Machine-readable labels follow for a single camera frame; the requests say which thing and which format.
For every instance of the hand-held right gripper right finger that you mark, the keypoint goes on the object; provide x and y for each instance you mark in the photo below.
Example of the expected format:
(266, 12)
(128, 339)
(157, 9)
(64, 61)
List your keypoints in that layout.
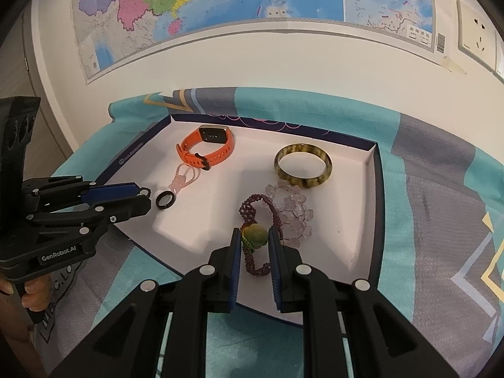
(276, 275)

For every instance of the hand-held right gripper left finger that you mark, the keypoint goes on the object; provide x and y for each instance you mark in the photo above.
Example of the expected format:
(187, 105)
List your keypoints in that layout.
(235, 271)

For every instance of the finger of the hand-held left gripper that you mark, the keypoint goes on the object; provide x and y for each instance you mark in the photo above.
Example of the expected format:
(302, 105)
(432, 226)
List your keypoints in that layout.
(110, 192)
(126, 208)

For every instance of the orange smartwatch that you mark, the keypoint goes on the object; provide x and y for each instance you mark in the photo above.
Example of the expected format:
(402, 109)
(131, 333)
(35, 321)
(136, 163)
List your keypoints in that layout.
(187, 153)

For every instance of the dark blue shallow box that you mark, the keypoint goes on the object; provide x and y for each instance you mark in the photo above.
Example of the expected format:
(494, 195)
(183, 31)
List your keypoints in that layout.
(220, 185)

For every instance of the tortoiseshell bangle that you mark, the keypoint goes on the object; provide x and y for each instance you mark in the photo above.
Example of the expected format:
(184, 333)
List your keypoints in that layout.
(305, 182)

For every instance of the person's left forearm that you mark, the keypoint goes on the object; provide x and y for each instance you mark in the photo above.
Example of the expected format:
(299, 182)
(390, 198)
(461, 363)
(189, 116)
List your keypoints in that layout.
(13, 334)

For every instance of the person's left hand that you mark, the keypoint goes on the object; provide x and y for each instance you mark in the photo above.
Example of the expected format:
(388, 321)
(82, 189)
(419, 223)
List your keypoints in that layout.
(37, 293)

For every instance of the teal grey printed blanket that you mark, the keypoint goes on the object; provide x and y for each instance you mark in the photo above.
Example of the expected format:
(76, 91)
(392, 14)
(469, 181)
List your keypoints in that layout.
(425, 204)

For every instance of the piece of clear tape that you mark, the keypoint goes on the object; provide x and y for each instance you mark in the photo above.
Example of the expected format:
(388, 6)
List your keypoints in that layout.
(453, 65)

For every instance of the colourful wall map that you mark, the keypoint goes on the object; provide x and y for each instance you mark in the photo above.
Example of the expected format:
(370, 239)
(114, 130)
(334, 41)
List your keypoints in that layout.
(220, 0)

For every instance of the white wall socket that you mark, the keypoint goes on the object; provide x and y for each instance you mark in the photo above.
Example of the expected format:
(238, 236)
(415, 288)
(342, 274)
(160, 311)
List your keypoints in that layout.
(476, 31)
(500, 61)

